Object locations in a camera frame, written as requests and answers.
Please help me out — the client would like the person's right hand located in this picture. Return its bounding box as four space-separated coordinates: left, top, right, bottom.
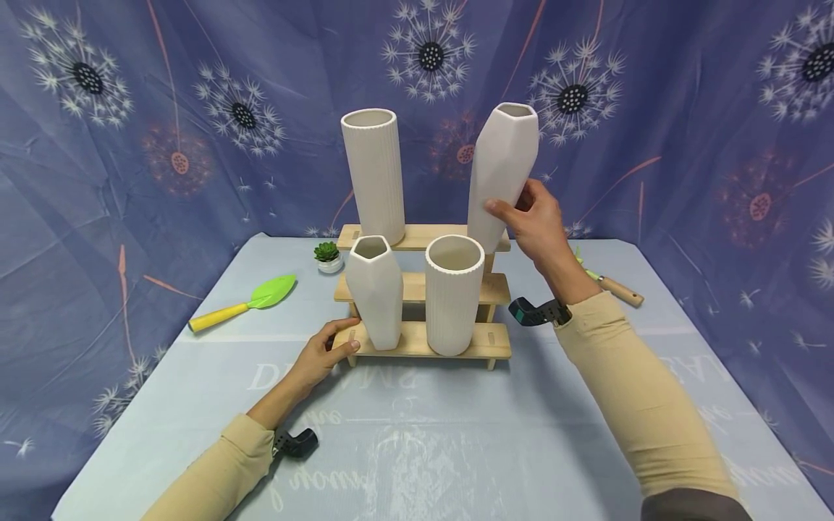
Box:
484 178 586 292

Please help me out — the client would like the person's left hand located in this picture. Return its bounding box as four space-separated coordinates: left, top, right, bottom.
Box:
279 317 361 399

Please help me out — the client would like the tall faceted white vase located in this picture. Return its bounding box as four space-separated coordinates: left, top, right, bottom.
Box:
466 101 541 255

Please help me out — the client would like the wooden stepped shelf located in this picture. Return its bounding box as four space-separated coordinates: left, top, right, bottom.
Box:
332 223 514 371

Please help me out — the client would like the person's right forearm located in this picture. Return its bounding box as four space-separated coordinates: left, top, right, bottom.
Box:
546 266 754 521

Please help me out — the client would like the person's left forearm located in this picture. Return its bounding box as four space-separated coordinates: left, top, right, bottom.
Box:
140 387 298 521

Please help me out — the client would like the short faceted white vase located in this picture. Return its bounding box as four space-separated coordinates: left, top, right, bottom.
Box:
344 234 405 352

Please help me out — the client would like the small potted succulent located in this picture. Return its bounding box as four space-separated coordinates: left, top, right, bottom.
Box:
313 240 345 275

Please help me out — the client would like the black wrist band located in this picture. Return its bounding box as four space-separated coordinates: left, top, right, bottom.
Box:
272 427 319 459
507 296 573 328

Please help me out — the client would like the short ribbed white vase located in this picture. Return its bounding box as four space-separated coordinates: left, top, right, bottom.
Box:
424 234 487 357

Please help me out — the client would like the tall ribbed white vase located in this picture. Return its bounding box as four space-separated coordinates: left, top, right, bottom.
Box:
340 108 407 247

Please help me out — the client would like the green trowel yellow handle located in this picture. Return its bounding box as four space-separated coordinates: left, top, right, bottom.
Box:
188 273 299 334

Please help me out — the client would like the garden tool wooden handle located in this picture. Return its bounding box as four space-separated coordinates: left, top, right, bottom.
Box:
573 246 646 309

